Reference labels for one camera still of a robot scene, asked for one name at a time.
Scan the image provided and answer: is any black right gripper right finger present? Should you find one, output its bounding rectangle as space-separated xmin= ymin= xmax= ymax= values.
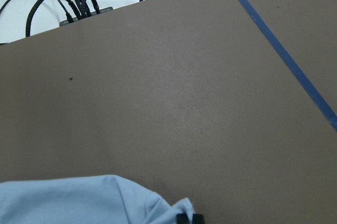
xmin=192 ymin=213 xmax=204 ymax=224

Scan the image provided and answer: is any orange black usb hub lower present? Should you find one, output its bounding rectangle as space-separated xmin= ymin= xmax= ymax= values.
xmin=59 ymin=6 xmax=114 ymax=28

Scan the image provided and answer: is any light blue t-shirt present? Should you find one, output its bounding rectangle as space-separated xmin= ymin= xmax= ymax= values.
xmin=1 ymin=175 xmax=195 ymax=223

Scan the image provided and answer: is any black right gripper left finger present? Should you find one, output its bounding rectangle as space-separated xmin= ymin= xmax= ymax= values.
xmin=176 ymin=213 xmax=189 ymax=224

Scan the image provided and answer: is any blue tape line lengthwise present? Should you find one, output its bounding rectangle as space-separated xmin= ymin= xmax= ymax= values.
xmin=237 ymin=0 xmax=336 ymax=129

